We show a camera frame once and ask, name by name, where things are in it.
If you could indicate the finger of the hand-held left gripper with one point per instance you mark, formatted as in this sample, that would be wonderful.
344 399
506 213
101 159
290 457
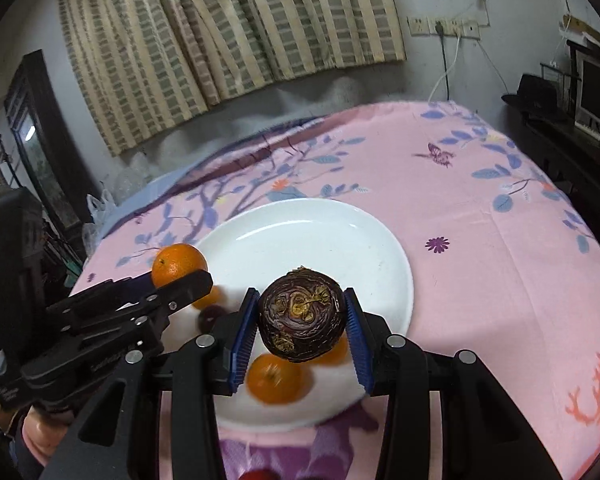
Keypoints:
190 285
125 287

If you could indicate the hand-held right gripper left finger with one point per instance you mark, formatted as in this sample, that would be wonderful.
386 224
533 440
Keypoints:
242 345

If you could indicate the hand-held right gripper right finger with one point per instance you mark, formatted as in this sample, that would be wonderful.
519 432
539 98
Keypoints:
358 347

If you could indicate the orange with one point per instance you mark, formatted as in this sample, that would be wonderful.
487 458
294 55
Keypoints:
277 380
179 262
336 352
211 299

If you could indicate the dark purple passion fruit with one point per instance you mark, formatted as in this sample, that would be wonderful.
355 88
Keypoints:
300 317

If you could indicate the white plate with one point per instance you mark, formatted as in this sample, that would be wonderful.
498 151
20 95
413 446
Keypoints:
305 240

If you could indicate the person's left hand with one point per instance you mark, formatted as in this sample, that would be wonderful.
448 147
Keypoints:
42 435

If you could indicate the small dark purple plum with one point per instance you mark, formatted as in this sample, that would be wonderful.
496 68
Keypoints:
212 317

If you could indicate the light blue bedsheet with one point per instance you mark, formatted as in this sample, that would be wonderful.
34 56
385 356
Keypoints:
145 191

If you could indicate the clear plastic bag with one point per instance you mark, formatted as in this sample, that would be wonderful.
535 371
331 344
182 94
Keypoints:
120 185

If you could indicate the dark wooden mirror cabinet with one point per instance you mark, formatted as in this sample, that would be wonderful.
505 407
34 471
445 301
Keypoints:
35 150

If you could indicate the red fruit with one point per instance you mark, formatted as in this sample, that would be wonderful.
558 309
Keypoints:
258 475

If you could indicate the pink floral blanket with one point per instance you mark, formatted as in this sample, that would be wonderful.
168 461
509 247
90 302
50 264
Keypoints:
480 285

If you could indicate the grey fuzzy blanket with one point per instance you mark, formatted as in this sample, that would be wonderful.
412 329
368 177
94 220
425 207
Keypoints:
290 105

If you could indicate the beige grey striped curtain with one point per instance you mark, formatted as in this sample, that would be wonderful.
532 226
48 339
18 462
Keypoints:
220 25

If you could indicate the dark wooden desk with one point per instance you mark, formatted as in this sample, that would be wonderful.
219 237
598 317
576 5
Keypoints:
580 170

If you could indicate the black hat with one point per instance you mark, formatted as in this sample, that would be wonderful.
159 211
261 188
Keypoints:
532 91

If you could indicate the white power strip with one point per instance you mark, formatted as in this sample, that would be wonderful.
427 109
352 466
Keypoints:
447 26

